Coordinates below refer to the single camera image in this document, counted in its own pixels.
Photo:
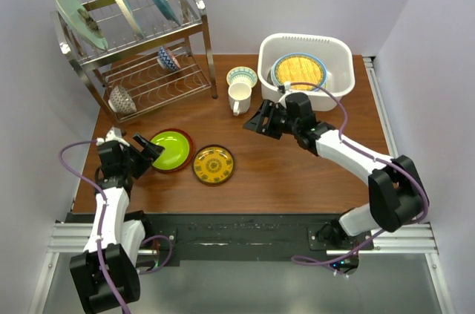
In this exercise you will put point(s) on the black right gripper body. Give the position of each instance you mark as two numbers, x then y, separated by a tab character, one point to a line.
292	125

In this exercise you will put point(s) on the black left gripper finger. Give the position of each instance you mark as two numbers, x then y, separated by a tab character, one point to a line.
146	145
152	152

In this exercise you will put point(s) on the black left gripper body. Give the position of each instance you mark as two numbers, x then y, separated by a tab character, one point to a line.
134	162

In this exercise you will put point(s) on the red plate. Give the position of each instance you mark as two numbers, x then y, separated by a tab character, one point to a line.
185	165

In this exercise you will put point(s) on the yellow woven rim plate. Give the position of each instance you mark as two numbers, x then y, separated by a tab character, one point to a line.
298	71

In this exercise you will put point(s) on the blue plate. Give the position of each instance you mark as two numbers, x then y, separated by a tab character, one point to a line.
326	72

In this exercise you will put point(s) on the yellow patterned small plate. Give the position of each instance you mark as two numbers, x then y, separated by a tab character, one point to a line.
213	165

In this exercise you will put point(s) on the white fluted bottom plate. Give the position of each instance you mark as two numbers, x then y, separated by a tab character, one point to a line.
271	78

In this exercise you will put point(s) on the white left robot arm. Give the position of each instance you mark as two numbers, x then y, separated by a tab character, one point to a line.
105	274

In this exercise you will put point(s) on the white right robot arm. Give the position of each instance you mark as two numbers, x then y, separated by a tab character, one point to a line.
396	196

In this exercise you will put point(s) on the white plastic bin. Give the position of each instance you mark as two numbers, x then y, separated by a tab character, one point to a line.
335	56

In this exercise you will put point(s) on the cream ceramic mug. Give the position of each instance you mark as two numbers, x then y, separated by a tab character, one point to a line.
239	97

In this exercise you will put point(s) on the teal patterned small bowl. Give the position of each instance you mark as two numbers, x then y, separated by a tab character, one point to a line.
242	74

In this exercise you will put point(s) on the blue zigzag bowl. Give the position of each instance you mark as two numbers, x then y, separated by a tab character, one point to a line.
167	60

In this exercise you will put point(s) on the steel dish rack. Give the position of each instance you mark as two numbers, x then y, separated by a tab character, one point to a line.
132	62

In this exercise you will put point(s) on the cream rimmed racked plate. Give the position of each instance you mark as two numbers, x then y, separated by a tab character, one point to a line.
127	12

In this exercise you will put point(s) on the green floral racked plate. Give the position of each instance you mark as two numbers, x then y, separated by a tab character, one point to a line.
80	21

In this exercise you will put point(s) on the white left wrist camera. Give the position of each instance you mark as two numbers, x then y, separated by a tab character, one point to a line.
114	134

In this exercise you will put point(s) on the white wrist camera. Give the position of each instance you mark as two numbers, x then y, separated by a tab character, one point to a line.
114	134
284	88

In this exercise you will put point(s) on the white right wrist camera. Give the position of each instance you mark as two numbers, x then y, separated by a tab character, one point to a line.
284	88

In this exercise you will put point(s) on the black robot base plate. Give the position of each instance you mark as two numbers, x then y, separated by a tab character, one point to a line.
245	237

